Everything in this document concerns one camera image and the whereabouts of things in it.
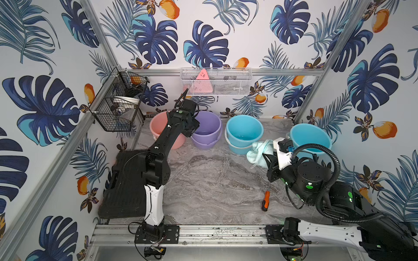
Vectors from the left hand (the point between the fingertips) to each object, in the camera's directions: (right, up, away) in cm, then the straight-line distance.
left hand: (196, 133), depth 97 cm
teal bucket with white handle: (+28, +1, +5) cm, 28 cm away
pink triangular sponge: (+4, +27, -7) cm, 29 cm away
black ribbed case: (-33, -30, -19) cm, 49 cm away
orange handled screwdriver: (+36, -35, -16) cm, 53 cm away
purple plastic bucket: (+8, 0, -7) cm, 10 cm away
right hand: (+28, -7, -40) cm, 49 cm away
